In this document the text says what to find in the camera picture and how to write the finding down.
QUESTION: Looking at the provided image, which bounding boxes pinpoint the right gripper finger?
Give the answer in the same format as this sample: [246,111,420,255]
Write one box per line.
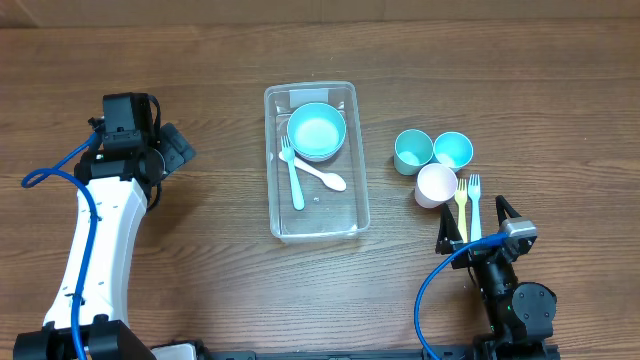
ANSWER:
[436,203,462,245]
[495,195,520,223]

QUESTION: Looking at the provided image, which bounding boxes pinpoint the yellow fork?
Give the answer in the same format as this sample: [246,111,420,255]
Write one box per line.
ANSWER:
[454,179,469,243]

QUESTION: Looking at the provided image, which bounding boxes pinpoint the pink cup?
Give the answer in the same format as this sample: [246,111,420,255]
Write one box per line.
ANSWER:
[414,163,458,208]

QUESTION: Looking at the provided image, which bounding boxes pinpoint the blue cup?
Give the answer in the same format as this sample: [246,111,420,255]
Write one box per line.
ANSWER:
[433,132,474,172]

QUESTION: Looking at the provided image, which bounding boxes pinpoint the green cup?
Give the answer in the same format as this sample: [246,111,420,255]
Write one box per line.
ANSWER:
[394,129,434,175]

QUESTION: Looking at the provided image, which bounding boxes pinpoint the light blue fork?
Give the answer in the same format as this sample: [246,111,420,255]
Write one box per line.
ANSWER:
[281,136,305,211]
[468,174,482,242]

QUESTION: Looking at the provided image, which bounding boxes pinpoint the teal bowl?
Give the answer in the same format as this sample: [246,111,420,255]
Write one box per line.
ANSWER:
[296,148,339,162]

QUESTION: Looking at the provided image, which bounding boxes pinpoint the white plastic spoon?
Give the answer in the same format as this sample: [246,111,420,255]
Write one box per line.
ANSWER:
[294,157,347,192]

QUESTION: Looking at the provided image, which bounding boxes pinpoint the light blue bowl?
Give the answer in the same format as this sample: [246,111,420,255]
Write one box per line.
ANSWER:
[287,102,347,151]

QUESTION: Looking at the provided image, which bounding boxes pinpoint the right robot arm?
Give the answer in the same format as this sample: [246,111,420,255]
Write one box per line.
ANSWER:
[438,196,560,360]

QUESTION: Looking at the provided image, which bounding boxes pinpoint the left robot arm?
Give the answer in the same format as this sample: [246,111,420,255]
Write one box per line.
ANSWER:
[13,93,207,360]

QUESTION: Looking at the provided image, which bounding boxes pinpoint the clear plastic container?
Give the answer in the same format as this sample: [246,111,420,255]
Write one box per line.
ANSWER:
[264,81,370,244]

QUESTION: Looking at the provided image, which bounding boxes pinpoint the right blue cable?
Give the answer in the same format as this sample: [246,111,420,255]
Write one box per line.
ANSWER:
[413,231,510,360]

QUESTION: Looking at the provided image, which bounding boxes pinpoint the blue cable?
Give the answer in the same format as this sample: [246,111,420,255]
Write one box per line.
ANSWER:
[413,231,510,360]
[20,130,104,360]

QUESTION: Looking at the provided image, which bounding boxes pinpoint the left blue cable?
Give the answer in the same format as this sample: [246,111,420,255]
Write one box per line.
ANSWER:
[20,130,104,360]

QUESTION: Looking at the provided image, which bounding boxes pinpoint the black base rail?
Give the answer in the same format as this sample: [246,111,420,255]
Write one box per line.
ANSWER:
[149,339,561,360]

